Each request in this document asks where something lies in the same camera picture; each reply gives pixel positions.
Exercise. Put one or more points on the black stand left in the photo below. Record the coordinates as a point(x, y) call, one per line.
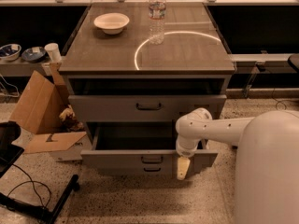
point(9, 153)

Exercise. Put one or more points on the metal shelf rail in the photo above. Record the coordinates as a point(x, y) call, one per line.
point(273, 60)

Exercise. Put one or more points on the white paper cup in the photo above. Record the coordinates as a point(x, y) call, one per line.
point(53, 51)

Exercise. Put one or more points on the grey top drawer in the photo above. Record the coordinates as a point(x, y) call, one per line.
point(137, 108)

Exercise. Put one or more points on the blue patterned bowl right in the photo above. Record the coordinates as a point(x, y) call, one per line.
point(34, 54)

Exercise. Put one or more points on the blue patterned bowl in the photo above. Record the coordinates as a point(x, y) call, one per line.
point(34, 54)
point(10, 52)

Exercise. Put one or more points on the grey drawer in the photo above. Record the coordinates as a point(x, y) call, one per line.
point(138, 171)
point(118, 145)
point(137, 108)

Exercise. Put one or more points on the blue patterned bowl left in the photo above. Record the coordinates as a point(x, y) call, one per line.
point(10, 52)

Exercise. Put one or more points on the white bowl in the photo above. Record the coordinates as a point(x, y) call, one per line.
point(111, 23)

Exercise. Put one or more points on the grey bottom drawer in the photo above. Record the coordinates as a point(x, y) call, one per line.
point(138, 171)

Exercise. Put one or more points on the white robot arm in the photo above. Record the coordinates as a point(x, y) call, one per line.
point(267, 161)

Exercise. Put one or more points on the grey drawer cabinet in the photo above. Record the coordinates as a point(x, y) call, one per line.
point(191, 61)

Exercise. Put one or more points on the clear plastic water bottle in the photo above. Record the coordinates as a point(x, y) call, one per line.
point(157, 9)

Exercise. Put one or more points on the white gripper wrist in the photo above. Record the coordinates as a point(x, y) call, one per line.
point(186, 147)

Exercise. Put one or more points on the stuffed toy in box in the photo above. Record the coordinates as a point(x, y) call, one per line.
point(69, 120)

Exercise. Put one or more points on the open cardboard box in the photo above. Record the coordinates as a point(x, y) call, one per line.
point(38, 112)

